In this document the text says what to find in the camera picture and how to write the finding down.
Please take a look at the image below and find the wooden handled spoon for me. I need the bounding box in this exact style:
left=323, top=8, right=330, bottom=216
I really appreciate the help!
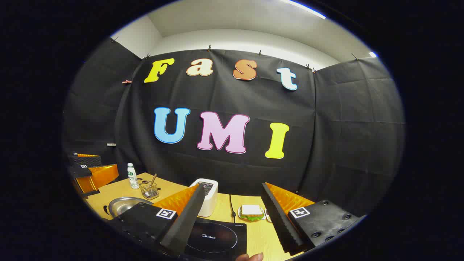
left=148, top=173, right=158, bottom=198

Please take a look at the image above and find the white toaster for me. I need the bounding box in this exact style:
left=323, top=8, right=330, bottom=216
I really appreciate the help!
left=189, top=178, right=219, bottom=217

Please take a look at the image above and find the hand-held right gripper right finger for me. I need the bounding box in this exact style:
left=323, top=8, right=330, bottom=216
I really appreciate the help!
left=261, top=182, right=367, bottom=256

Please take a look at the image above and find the white drink bottle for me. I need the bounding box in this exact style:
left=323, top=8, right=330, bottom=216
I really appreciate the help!
left=127, top=163, right=140, bottom=190

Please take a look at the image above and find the wire mesh basket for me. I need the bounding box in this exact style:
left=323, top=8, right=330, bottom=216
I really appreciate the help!
left=140, top=181, right=160, bottom=200

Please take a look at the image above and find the black induction cooktop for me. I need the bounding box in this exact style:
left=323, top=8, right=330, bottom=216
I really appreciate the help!
left=181, top=217, right=248, bottom=261

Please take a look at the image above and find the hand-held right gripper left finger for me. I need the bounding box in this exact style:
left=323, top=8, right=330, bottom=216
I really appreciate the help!
left=108, top=183, right=206, bottom=257

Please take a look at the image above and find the stainless steel pot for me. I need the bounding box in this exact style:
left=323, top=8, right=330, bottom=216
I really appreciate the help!
left=103, top=197, right=154, bottom=220

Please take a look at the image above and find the lettuce sandwich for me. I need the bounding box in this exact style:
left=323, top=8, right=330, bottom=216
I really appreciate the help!
left=240, top=204, right=265, bottom=221

